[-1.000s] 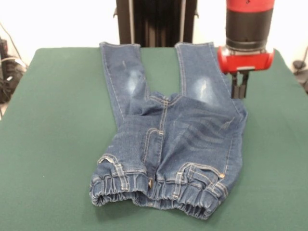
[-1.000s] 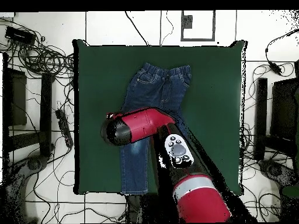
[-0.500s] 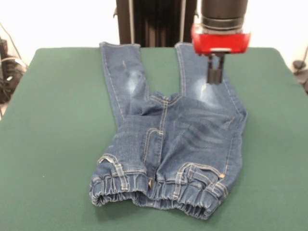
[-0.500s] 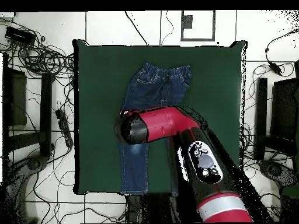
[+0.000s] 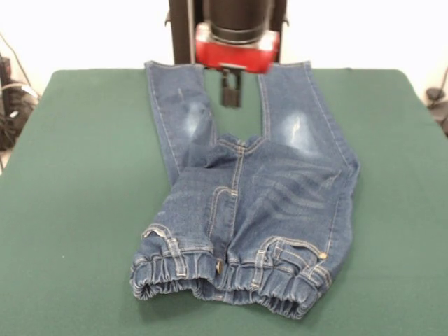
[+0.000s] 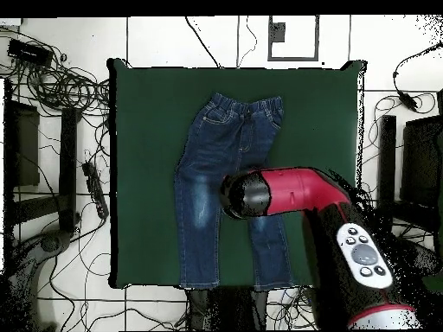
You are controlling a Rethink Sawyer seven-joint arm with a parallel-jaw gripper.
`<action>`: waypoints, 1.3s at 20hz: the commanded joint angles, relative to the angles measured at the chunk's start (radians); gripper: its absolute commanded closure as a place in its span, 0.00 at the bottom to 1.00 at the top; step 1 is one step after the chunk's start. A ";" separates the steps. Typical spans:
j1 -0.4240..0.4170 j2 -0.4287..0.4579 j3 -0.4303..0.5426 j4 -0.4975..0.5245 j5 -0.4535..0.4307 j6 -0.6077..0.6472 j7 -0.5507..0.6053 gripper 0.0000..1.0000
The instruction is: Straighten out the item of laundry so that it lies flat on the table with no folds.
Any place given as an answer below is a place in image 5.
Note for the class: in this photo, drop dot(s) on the dark green tablecloth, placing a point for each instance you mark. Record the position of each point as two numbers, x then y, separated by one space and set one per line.
70 227

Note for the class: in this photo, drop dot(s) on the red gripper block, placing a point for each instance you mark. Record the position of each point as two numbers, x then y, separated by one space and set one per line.
238 56

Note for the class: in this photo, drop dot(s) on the blue denim jeans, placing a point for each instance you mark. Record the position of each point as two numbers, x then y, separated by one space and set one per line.
252 196

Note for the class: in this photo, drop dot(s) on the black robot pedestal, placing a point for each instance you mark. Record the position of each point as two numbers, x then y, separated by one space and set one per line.
182 35

